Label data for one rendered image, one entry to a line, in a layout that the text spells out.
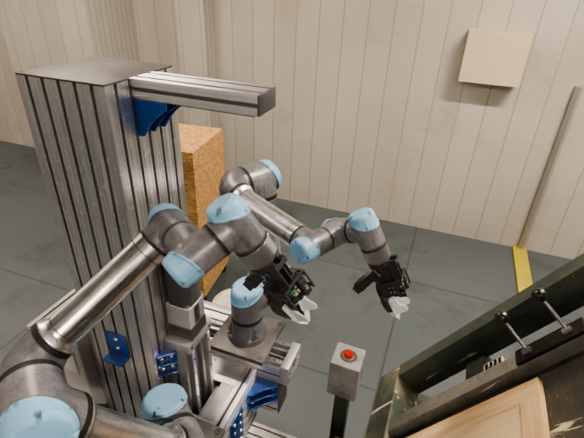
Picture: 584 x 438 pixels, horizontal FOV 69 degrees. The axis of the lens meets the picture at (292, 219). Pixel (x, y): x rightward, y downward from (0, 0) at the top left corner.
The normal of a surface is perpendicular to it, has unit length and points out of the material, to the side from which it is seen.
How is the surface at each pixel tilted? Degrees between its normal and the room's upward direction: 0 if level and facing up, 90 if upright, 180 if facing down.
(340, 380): 90
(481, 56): 90
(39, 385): 19
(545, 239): 90
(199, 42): 90
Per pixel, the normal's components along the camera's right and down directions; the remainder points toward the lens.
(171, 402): -0.04, -0.91
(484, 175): -0.36, 0.46
